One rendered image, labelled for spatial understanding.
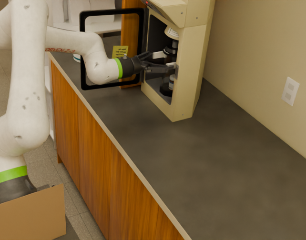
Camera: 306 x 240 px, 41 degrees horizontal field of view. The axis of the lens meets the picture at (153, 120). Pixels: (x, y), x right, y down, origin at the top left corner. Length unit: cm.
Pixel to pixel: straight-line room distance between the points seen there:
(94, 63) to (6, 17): 46
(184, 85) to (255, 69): 39
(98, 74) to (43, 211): 67
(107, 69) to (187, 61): 35
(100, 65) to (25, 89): 56
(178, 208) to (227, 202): 19
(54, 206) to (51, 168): 179
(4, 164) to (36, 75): 28
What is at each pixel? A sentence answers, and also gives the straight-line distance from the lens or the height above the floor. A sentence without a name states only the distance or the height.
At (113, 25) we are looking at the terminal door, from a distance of 194.
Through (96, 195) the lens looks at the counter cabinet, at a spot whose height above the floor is 33.
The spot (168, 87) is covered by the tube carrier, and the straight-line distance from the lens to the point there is 196.
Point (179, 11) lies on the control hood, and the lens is 168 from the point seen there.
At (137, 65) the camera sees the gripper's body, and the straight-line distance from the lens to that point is 181.
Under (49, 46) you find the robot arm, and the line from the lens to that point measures 163.
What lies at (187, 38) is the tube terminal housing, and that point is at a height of 136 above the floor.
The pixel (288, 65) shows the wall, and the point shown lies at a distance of 191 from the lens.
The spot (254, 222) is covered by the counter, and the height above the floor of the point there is 94.
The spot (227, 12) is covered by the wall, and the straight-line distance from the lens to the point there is 218.
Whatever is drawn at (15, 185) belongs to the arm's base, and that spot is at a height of 115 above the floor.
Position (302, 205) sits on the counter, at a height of 94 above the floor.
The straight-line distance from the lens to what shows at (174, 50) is 189.
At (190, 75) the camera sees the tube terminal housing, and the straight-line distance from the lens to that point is 185.
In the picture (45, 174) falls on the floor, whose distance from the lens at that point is 306.
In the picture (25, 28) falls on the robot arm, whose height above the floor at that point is 152.
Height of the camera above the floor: 203
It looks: 34 degrees down
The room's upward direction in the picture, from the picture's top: 6 degrees clockwise
